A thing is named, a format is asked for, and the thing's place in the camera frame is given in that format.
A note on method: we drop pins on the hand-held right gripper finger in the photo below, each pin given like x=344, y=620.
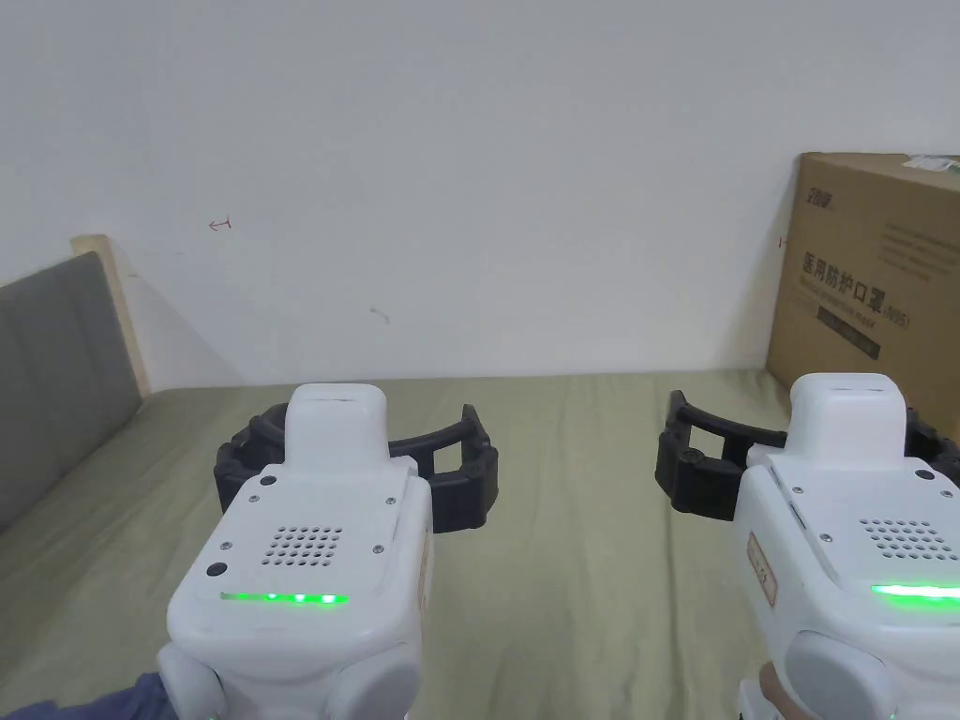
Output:
x=694, y=472
x=939, y=446

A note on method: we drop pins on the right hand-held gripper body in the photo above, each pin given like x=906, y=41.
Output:
x=847, y=510

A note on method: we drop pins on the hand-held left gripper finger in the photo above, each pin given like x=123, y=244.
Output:
x=469, y=487
x=238, y=466

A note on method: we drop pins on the grey padded headboard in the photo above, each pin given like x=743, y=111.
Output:
x=60, y=375

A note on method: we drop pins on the bed with pale green sheet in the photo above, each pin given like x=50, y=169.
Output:
x=570, y=570

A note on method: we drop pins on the brown cardboard carton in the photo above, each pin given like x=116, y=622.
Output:
x=862, y=315

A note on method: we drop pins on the dark blue garment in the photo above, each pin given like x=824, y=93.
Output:
x=112, y=701

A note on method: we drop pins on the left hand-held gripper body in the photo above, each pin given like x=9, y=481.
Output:
x=330, y=547

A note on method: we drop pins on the person's right hand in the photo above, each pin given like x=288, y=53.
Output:
x=772, y=679

